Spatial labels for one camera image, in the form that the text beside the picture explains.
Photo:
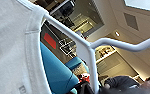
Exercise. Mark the grey ceiling vent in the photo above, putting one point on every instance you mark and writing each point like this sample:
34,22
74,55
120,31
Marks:
131,21

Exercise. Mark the round ceiling light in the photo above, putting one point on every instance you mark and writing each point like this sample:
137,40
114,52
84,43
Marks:
117,33

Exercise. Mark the red white small object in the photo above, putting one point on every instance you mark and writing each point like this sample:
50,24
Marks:
84,78

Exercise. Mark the blue sofa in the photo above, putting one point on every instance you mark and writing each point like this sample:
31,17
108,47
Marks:
57,75

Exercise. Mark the person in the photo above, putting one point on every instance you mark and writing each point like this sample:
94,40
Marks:
121,82

